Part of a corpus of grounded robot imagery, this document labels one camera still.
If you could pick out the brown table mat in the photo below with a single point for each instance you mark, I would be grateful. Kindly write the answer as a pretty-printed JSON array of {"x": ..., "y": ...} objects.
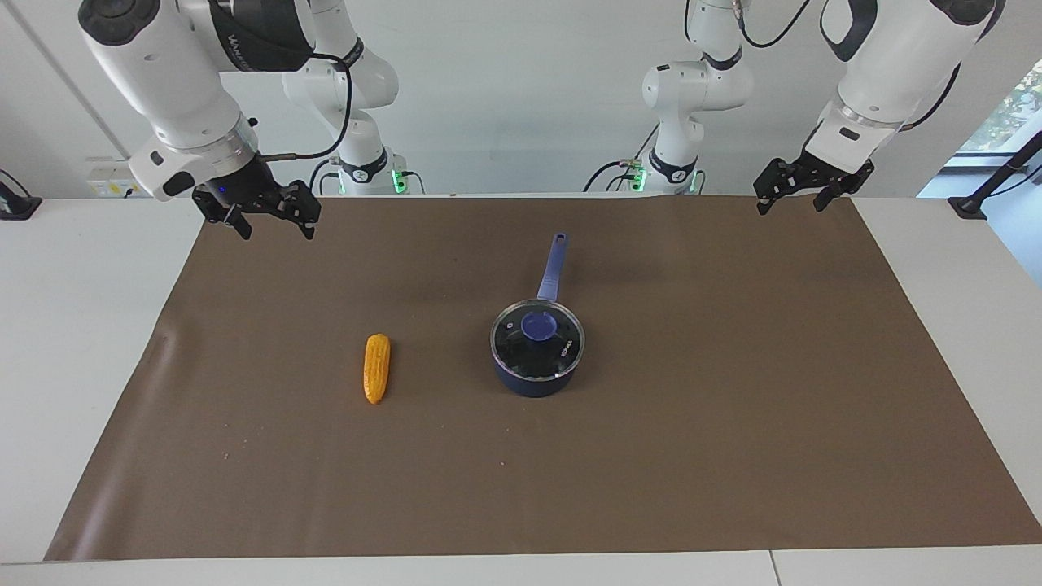
[{"x": 570, "y": 472}]

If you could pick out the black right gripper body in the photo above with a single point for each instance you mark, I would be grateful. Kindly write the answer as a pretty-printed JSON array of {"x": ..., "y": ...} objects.
[{"x": 252, "y": 189}]

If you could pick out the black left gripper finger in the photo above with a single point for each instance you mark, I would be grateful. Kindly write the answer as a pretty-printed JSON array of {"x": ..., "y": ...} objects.
[
  {"x": 763, "y": 206},
  {"x": 825, "y": 200}
]

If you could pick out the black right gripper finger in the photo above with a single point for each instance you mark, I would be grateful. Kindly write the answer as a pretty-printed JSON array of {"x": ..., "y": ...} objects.
[
  {"x": 241, "y": 225},
  {"x": 307, "y": 228}
]

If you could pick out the yellow corn cob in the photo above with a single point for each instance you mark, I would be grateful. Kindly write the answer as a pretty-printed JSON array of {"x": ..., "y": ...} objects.
[{"x": 376, "y": 368}]

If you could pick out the white wall socket box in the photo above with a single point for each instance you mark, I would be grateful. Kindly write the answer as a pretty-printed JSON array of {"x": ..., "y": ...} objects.
[{"x": 110, "y": 183}]

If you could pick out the window with green view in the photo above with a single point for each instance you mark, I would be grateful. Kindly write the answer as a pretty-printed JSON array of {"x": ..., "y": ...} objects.
[{"x": 1009, "y": 110}]

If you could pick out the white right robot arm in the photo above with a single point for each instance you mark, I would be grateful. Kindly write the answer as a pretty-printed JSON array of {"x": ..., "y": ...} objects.
[{"x": 163, "y": 73}]

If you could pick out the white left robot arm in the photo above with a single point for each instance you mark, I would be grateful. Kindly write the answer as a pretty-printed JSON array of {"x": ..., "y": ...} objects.
[{"x": 887, "y": 65}]

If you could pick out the glass lid with blue knob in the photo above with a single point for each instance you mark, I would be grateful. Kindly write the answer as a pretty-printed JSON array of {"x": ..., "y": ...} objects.
[{"x": 537, "y": 338}]

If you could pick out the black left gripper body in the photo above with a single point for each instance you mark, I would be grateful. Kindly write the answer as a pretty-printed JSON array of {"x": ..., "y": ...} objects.
[{"x": 814, "y": 175}]

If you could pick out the black clamp stand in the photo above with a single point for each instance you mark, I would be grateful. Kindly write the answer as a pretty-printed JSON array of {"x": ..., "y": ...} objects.
[{"x": 16, "y": 205}]

